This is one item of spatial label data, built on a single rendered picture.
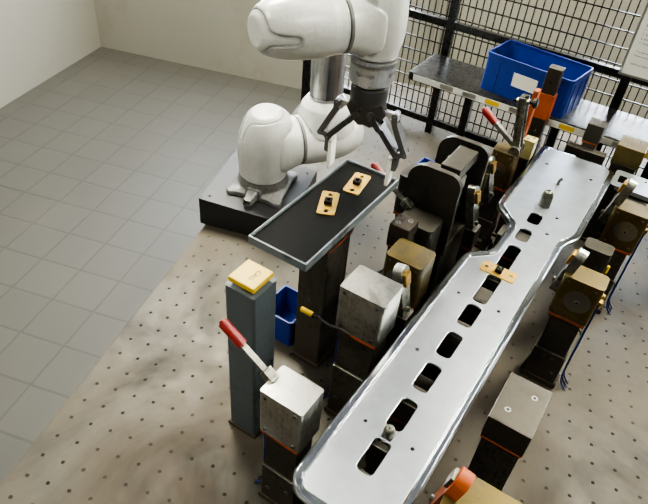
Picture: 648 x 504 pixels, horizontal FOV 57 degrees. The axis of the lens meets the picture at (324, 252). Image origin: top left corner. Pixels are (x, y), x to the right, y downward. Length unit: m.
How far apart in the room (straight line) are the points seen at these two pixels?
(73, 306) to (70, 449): 1.36
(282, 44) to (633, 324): 1.32
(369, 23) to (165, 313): 0.95
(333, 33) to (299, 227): 0.38
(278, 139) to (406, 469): 1.05
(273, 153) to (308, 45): 0.76
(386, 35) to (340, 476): 0.76
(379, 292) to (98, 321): 1.71
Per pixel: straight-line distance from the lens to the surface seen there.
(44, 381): 2.54
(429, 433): 1.12
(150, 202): 3.28
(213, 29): 4.54
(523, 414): 1.16
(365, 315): 1.17
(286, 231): 1.20
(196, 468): 1.40
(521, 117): 1.77
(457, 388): 1.19
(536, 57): 2.28
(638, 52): 2.24
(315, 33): 1.08
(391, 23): 1.14
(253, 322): 1.13
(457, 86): 2.20
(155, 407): 1.50
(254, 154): 1.81
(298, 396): 1.05
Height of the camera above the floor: 1.91
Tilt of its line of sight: 40 degrees down
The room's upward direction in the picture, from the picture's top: 6 degrees clockwise
